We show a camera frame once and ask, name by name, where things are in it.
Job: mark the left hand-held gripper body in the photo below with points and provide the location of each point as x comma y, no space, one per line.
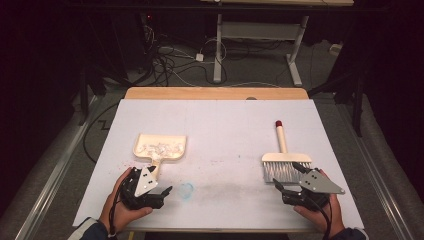
143,186

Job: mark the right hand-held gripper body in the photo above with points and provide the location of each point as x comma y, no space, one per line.
316,185

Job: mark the cream hand brush grey bristles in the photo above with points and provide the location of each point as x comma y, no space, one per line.
283,158

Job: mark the pile of white paper scraps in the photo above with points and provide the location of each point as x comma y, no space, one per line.
160,149

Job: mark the cream plastic dustpan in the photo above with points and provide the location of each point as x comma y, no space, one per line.
160,140

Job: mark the person's right hand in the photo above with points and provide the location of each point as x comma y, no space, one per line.
320,218

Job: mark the person's left hand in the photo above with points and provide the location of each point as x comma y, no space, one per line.
125,216

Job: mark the black metal stand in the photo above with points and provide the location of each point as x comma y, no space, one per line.
358,100

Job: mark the wooden table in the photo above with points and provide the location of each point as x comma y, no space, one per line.
216,93

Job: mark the white power adapter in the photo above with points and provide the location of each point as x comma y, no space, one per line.
199,57

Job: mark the white power strip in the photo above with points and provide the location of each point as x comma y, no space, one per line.
335,49

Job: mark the metal floor rail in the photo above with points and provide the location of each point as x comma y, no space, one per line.
56,170
376,173

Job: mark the white metal desk frame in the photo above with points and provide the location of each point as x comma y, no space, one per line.
218,50

